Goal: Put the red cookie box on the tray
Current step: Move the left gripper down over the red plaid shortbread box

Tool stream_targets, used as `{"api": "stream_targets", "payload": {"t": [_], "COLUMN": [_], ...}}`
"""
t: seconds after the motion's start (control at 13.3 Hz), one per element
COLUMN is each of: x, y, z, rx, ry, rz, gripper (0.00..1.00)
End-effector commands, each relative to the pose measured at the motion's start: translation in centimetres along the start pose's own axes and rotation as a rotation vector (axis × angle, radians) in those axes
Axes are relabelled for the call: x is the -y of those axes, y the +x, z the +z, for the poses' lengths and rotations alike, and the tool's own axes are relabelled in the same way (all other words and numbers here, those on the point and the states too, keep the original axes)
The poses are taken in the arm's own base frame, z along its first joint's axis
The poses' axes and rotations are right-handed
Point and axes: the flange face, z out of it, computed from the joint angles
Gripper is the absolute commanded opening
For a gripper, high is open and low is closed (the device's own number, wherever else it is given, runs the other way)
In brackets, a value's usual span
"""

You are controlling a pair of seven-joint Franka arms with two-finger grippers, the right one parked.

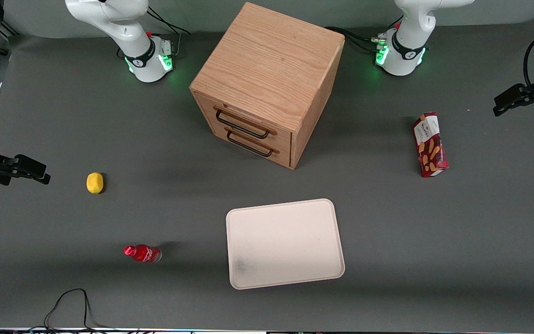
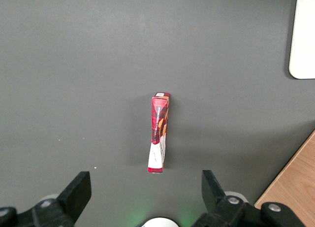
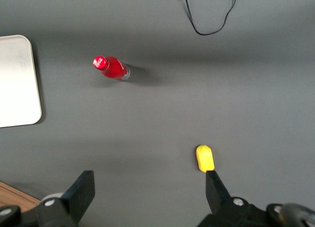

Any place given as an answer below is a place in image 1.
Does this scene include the black arm base cables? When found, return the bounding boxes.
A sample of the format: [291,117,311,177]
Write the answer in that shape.
[325,16,404,52]
[146,5,191,58]

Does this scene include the black left arm base cables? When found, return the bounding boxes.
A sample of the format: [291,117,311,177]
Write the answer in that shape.
[325,16,404,52]

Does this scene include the black right arm base cables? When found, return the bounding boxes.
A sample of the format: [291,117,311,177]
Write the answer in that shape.
[146,5,191,58]

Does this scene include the red cookie box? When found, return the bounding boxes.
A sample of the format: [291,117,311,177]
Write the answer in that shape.
[412,112,450,178]

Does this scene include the black metal drawer handle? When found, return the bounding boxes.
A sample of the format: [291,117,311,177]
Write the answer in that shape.
[215,109,272,140]
[226,130,275,158]

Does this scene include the wooden drawer front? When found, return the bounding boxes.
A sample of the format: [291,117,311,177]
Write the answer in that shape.
[195,93,293,148]
[204,122,292,168]

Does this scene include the red cola bottle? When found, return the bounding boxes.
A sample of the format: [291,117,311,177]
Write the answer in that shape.
[123,244,162,264]

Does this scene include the black looped cable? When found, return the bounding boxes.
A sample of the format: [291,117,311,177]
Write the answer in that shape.
[44,288,114,333]

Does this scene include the beige rectangular tray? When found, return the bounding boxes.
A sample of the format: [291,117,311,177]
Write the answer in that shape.
[226,199,345,290]

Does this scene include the wooden drawer cabinet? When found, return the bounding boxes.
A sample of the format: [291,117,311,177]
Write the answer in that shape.
[189,2,345,170]

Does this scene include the yellow lemon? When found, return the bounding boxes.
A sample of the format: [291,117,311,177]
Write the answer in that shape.
[86,172,104,194]

